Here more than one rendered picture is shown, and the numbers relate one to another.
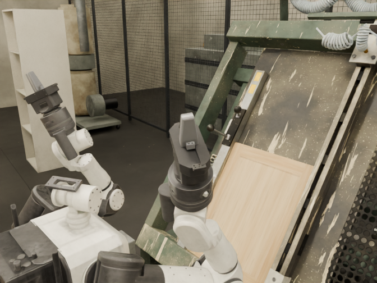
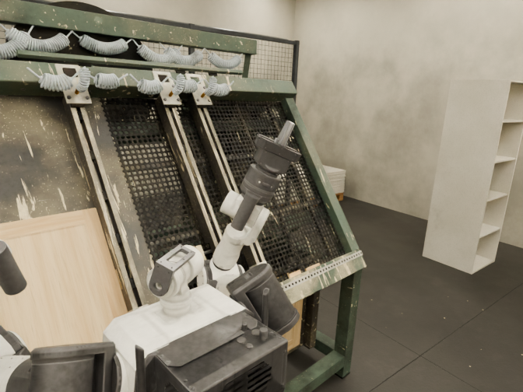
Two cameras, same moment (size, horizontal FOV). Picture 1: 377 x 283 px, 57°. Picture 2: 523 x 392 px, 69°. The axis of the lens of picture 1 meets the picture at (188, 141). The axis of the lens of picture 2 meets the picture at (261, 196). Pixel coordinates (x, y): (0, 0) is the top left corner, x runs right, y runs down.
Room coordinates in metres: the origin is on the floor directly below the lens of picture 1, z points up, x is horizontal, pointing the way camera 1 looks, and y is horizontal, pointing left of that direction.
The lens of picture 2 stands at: (0.63, 0.95, 1.83)
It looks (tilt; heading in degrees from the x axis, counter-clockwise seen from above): 15 degrees down; 269
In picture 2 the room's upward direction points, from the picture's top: 2 degrees clockwise
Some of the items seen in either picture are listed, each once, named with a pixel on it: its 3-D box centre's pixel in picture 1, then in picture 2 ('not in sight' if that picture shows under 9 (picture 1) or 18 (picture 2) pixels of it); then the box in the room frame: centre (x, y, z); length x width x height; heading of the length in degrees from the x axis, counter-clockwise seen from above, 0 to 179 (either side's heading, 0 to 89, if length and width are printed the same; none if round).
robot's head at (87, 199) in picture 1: (78, 200); (177, 275); (0.78, 0.28, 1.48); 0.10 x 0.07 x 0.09; 73
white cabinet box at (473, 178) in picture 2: not in sight; (473, 175); (-1.82, -3.24, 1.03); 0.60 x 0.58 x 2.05; 37
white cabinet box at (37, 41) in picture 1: (43, 91); not in sight; (4.64, 1.97, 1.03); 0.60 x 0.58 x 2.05; 37
